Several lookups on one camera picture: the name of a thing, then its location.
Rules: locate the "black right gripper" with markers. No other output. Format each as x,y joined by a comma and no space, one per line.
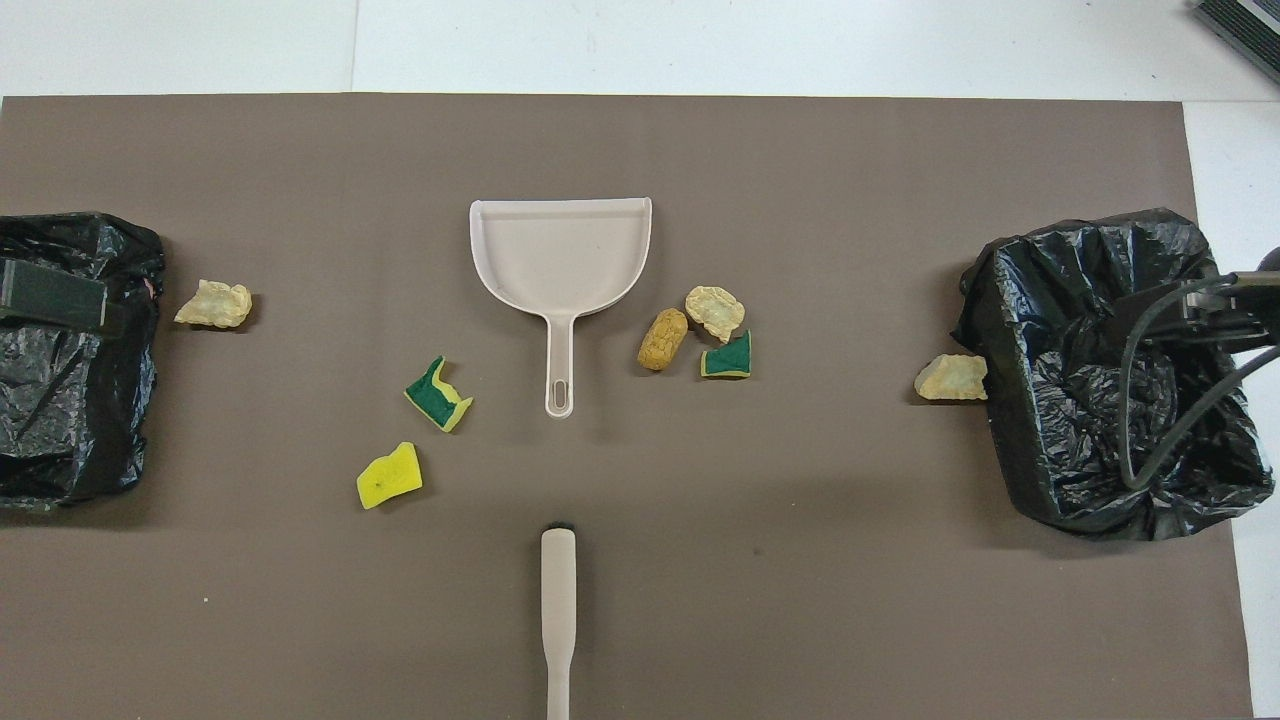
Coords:
1235,305

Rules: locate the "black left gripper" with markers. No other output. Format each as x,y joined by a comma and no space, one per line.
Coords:
50,295

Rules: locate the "pale foam piece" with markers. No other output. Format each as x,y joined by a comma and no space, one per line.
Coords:
950,377
215,305
715,312

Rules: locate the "all yellow sponge piece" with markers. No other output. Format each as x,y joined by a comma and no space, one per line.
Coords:
388,478

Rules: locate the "green and yellow sponge piece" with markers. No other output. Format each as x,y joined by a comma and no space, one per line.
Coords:
435,395

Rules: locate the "small green sponge piece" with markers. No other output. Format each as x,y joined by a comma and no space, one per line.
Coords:
728,358

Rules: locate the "beige plastic dustpan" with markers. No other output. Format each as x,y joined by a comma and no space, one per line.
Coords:
560,250

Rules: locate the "brown cork-like lump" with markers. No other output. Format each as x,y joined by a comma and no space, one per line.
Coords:
662,340

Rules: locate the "beige hand brush black bristles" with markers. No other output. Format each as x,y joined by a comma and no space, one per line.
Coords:
558,600

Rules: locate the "bin lined with black bag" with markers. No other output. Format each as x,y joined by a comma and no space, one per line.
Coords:
1060,330
60,410

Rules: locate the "dark ribbed panel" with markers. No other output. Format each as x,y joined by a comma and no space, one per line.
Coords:
1250,30

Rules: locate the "brown table mat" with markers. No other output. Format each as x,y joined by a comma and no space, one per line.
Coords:
800,560

